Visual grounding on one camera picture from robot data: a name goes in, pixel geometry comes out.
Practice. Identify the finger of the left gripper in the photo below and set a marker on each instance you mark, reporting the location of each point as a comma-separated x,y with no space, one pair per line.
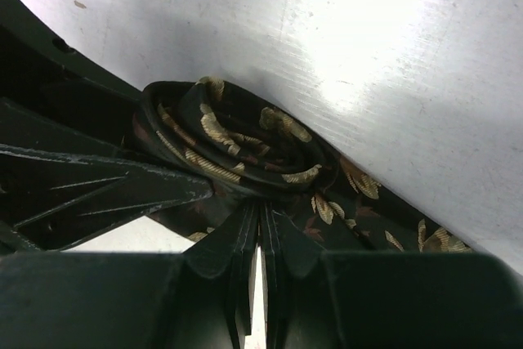
60,188
52,96

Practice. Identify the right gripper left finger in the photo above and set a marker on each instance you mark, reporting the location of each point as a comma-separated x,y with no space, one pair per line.
201,298

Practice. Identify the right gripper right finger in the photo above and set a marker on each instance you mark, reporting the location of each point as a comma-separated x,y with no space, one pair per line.
317,298

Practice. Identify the black gold floral tie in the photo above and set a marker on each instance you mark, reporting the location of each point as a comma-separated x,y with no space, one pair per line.
249,148

